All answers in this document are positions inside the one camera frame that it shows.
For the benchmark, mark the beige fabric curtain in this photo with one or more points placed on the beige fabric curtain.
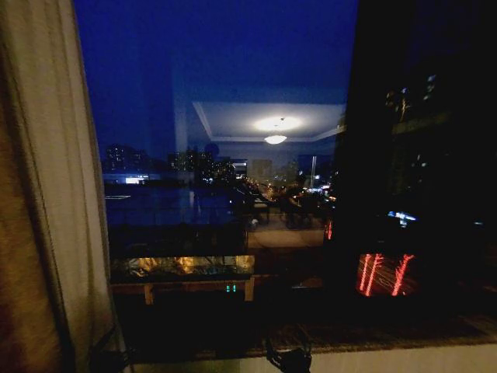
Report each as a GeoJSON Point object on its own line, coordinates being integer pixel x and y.
{"type": "Point", "coordinates": [42, 186]}

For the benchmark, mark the dark stone window sill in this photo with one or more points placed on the dark stone window sill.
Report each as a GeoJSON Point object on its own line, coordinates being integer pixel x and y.
{"type": "Point", "coordinates": [380, 330]}

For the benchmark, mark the large glass window pane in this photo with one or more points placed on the large glass window pane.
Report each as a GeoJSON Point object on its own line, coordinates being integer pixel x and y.
{"type": "Point", "coordinates": [217, 116]}

